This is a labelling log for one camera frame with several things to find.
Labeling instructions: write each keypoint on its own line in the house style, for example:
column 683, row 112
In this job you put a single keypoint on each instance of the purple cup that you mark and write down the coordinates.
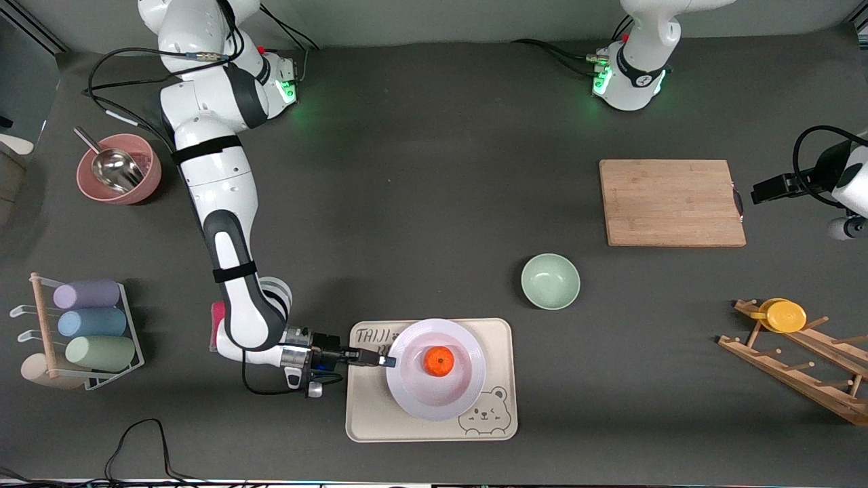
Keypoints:
column 88, row 294

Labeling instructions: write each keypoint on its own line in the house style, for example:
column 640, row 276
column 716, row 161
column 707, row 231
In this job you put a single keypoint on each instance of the pink bowl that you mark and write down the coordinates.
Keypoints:
column 152, row 177

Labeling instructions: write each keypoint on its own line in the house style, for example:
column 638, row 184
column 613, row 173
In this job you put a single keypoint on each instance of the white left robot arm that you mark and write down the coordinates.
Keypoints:
column 644, row 41

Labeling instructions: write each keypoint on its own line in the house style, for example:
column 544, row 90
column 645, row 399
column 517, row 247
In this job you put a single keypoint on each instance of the beige bear print tray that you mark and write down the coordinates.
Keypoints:
column 373, row 413

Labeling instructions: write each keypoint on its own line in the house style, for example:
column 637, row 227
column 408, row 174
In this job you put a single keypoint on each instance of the light green bowl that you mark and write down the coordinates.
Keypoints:
column 550, row 281

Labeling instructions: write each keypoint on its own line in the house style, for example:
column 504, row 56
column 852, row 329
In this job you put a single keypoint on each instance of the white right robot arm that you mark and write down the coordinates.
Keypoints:
column 217, row 190

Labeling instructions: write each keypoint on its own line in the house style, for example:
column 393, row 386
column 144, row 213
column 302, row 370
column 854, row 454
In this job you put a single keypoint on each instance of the beige cup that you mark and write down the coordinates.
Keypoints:
column 34, row 371

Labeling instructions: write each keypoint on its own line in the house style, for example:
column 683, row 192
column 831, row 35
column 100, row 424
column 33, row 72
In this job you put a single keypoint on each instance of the green cup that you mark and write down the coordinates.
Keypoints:
column 102, row 353

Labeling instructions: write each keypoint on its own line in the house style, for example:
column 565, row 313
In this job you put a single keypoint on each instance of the black diagonal rail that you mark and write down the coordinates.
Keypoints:
column 41, row 30

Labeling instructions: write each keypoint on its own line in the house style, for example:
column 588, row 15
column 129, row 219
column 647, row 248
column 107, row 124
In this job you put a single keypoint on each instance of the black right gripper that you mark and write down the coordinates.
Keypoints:
column 328, row 345

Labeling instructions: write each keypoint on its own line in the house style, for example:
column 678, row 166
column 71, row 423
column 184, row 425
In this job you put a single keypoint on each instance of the pink folded cloth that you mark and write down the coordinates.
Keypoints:
column 217, row 325

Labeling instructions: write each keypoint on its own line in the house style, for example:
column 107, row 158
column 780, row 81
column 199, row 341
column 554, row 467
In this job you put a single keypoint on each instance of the wooden peg drying rack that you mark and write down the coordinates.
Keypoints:
column 780, row 369

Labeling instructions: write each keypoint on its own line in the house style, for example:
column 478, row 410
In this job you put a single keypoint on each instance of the white rounded object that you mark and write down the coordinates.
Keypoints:
column 17, row 144

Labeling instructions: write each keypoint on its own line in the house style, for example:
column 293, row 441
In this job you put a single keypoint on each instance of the metal scoop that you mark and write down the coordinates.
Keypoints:
column 116, row 169

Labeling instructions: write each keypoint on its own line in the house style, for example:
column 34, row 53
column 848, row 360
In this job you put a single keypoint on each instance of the white round plate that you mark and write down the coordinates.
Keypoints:
column 407, row 390

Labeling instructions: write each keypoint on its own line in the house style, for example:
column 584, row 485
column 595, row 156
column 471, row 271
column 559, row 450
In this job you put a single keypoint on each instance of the orange mandarin fruit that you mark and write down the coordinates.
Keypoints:
column 439, row 361

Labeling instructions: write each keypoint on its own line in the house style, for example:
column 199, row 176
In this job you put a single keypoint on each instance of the yellow cup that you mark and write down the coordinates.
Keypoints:
column 785, row 316

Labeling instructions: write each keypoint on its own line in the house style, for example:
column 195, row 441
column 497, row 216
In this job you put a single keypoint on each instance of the wooden cutting board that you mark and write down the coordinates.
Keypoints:
column 671, row 203

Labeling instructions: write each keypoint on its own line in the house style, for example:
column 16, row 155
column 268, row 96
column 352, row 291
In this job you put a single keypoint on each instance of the blue cup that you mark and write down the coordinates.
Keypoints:
column 91, row 322

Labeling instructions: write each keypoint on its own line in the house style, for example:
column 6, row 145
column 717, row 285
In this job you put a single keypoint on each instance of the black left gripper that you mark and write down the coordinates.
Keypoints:
column 793, row 184

